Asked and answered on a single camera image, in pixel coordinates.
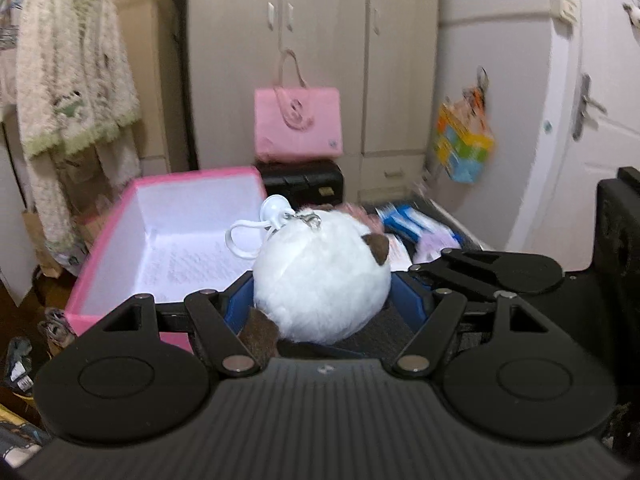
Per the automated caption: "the purple plush toy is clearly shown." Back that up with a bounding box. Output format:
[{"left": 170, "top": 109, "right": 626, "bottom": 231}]
[{"left": 412, "top": 232, "right": 460, "bottom": 263}]

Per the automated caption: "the white round plush toy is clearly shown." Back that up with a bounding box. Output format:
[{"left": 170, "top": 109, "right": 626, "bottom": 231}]
[{"left": 240, "top": 208, "right": 392, "bottom": 364}]

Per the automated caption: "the blue wet wipes pack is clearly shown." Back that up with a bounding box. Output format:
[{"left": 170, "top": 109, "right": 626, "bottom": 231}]
[{"left": 376, "top": 204, "right": 462, "bottom": 249}]

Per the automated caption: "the white plastic keychain loop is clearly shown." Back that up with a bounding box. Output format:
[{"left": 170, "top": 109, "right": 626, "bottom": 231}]
[{"left": 224, "top": 194, "right": 321, "bottom": 260}]

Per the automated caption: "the black bubble mat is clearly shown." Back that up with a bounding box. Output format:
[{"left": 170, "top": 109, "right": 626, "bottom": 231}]
[{"left": 328, "top": 196, "right": 497, "bottom": 356}]

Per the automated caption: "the pink cardboard box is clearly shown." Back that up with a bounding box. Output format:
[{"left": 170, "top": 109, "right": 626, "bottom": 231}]
[{"left": 65, "top": 167, "right": 266, "bottom": 334}]

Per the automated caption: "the pink floral scrunchie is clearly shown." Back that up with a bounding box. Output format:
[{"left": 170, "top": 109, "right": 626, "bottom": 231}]
[{"left": 335, "top": 203, "right": 385, "bottom": 234}]

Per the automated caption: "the black small suitcase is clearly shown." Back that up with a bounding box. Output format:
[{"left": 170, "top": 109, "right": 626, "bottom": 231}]
[{"left": 256, "top": 159, "right": 345, "bottom": 209}]

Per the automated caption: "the pink tote bag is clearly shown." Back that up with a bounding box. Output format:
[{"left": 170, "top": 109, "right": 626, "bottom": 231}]
[{"left": 254, "top": 49, "right": 343, "bottom": 162}]

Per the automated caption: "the colourful paper gift bag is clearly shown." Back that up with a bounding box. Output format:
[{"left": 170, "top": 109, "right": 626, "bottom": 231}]
[{"left": 434, "top": 66, "right": 495, "bottom": 184}]

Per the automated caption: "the white door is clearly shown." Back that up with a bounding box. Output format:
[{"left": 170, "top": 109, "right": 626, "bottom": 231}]
[{"left": 530, "top": 0, "right": 639, "bottom": 271}]

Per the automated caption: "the cream fluffy knit cardigan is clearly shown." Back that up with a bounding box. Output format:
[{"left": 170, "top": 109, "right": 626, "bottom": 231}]
[{"left": 15, "top": 0, "right": 141, "bottom": 255}]

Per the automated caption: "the beige wooden wardrobe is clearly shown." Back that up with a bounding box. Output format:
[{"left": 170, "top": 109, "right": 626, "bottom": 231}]
[{"left": 115, "top": 0, "right": 438, "bottom": 202}]

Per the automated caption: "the silver door handle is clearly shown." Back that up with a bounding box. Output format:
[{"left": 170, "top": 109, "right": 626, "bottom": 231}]
[{"left": 572, "top": 73, "right": 608, "bottom": 142}]

